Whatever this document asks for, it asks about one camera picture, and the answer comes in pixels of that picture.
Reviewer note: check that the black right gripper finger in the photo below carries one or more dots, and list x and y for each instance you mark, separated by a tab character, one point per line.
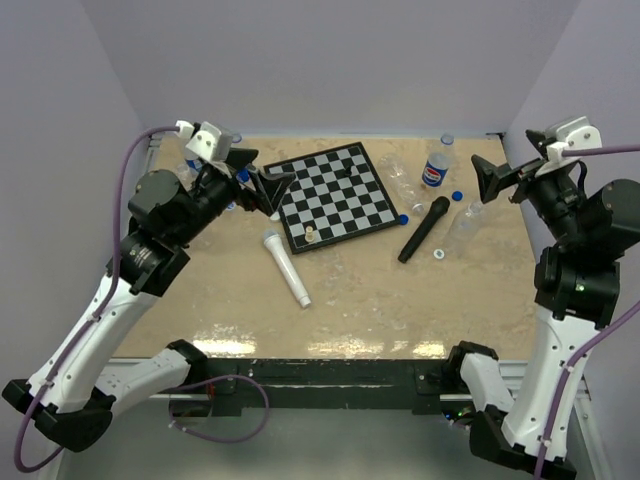
491	179
538	140

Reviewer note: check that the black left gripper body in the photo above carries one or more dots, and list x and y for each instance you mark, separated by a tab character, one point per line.
222	181

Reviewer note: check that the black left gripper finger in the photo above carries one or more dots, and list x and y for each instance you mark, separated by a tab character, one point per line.
239	158
269	189

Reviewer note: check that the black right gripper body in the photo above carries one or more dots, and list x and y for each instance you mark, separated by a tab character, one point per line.
526	172

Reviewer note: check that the Pepsi labelled bottle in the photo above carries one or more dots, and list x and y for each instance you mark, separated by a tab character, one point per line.
438	162

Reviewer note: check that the clear bottle without label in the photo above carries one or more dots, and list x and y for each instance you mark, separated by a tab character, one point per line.
394	169

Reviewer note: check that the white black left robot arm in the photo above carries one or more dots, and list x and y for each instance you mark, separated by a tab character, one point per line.
71	400

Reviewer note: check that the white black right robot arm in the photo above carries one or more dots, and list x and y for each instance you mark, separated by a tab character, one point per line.
577	282

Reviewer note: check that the standing Pepsi bottle right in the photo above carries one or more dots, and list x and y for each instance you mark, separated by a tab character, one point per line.
238	141

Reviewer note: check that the standing pepsi bottle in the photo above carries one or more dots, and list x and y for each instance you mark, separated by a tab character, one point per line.
194	164
238	141

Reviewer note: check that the standing Pepsi bottle left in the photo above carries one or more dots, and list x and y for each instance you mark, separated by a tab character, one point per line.
194	164

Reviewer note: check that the white toy microphone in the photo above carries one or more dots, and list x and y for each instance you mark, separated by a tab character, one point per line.
273	243

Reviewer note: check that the black toy microphone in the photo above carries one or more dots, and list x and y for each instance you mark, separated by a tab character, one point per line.
439	207

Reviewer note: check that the black and silver chessboard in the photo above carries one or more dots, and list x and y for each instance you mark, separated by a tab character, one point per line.
339	208

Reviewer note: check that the cream chess piece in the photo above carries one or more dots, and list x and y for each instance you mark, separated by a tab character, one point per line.
310	234

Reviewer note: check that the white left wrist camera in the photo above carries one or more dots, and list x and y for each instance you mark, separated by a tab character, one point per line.
204	142

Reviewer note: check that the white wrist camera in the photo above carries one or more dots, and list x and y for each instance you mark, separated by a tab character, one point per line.
204	142
576	133

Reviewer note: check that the small clear bottle near wall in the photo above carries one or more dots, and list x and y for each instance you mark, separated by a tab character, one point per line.
184	172

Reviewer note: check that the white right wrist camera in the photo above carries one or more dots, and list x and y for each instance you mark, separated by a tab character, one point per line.
576	133

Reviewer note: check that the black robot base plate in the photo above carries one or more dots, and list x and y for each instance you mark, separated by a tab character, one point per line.
418	386

